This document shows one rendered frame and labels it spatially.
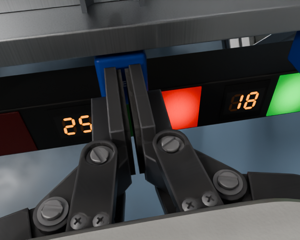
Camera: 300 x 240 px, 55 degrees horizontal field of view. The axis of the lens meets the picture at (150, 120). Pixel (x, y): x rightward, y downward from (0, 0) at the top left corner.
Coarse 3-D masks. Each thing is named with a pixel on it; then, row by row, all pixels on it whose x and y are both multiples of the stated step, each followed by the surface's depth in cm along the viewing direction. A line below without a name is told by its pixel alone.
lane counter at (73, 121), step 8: (88, 104) 17; (48, 112) 17; (56, 112) 17; (64, 112) 17; (72, 112) 18; (80, 112) 18; (88, 112) 18; (56, 120) 18; (64, 120) 18; (72, 120) 18; (80, 120) 18; (88, 120) 18; (56, 128) 18; (64, 128) 18; (72, 128) 18; (80, 128) 19; (88, 128) 19; (64, 136) 19; (72, 136) 19; (80, 136) 19; (88, 136) 19
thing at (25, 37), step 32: (128, 0) 12; (160, 0) 12; (192, 0) 12; (224, 0) 12; (256, 0) 12; (288, 0) 12; (0, 32) 11; (32, 32) 11; (64, 32) 11; (96, 32) 11; (128, 32) 11; (160, 32) 11; (192, 32) 11; (224, 32) 12; (256, 32) 12; (0, 64) 11
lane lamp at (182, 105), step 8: (192, 88) 18; (200, 88) 18; (168, 96) 18; (176, 96) 18; (184, 96) 18; (192, 96) 18; (168, 104) 18; (176, 104) 18; (184, 104) 19; (192, 104) 19; (168, 112) 19; (176, 112) 19; (184, 112) 19; (192, 112) 19; (176, 120) 20; (184, 120) 20; (192, 120) 20; (176, 128) 20; (184, 128) 20
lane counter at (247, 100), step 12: (240, 84) 18; (252, 84) 18; (264, 84) 18; (228, 96) 19; (240, 96) 19; (252, 96) 19; (264, 96) 19; (228, 108) 20; (240, 108) 20; (252, 108) 20
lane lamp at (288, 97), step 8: (280, 80) 18; (288, 80) 19; (296, 80) 19; (280, 88) 19; (288, 88) 19; (296, 88) 19; (280, 96) 20; (288, 96) 20; (296, 96) 20; (272, 104) 20; (280, 104) 20; (288, 104) 20; (296, 104) 20; (272, 112) 21; (280, 112) 21; (288, 112) 21
